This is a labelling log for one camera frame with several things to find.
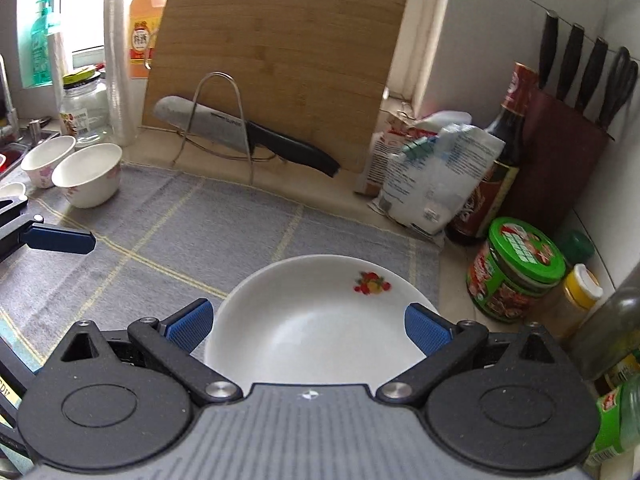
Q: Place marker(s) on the stack of clear plastic cups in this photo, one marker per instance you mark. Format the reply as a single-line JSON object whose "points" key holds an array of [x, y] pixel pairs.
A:
{"points": [[119, 85]]}

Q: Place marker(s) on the yellow-lidded spice jar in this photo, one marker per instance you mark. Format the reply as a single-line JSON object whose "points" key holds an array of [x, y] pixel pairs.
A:
{"points": [[580, 290]]}

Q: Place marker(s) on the large orange bottle yellow label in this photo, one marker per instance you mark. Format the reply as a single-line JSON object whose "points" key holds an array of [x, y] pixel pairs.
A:
{"points": [[145, 10]]}

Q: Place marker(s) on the glass jar with green lid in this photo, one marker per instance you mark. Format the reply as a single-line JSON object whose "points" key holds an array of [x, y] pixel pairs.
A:
{"points": [[85, 110]]}

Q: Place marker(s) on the red and white food bag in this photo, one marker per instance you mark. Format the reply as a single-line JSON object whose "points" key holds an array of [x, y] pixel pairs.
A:
{"points": [[390, 145]]}

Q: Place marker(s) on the dark red knife block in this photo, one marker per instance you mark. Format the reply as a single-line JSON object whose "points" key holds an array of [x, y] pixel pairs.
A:
{"points": [[555, 160]]}

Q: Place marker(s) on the grey checked mat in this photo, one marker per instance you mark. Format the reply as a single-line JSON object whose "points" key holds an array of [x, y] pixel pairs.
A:
{"points": [[175, 230]]}

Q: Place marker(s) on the green soap dispenser bottle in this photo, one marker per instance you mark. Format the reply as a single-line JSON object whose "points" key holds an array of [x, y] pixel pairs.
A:
{"points": [[42, 50]]}

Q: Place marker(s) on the green-lidded sauce jar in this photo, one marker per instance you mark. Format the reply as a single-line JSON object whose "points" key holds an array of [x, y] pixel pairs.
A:
{"points": [[520, 260]]}

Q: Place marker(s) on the clear bottle with red cap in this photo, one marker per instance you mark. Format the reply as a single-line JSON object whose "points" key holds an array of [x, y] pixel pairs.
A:
{"points": [[615, 325]]}

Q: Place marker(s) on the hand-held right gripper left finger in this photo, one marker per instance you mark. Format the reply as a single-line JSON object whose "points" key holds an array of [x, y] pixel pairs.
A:
{"points": [[190, 325]]}

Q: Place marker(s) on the green-labelled glass jar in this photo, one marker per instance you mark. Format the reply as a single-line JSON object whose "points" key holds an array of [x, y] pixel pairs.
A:
{"points": [[620, 425]]}

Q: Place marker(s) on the bamboo cutting board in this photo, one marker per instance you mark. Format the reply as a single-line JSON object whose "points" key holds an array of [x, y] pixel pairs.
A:
{"points": [[280, 60]]}

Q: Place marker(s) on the red plastic container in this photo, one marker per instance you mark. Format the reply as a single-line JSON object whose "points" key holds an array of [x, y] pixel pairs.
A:
{"points": [[12, 152]]}

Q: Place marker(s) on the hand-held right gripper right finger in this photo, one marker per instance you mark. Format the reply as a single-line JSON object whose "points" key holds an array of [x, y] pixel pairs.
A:
{"points": [[425, 327]]}

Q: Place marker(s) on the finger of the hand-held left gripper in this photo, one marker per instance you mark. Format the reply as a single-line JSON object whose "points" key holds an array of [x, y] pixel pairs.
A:
{"points": [[60, 240]]}

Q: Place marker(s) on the white and blue food bag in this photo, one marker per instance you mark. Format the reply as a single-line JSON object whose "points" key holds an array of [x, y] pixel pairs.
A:
{"points": [[435, 185]]}

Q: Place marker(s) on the white plate with fruit print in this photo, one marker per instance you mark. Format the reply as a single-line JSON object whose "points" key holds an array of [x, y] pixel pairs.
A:
{"points": [[310, 330]]}

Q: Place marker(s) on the small green-capped bottle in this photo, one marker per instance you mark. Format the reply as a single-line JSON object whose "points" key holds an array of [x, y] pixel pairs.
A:
{"points": [[577, 247]]}

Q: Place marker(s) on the dark soy sauce bottle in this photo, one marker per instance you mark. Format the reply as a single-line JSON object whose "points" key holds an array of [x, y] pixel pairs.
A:
{"points": [[500, 160]]}

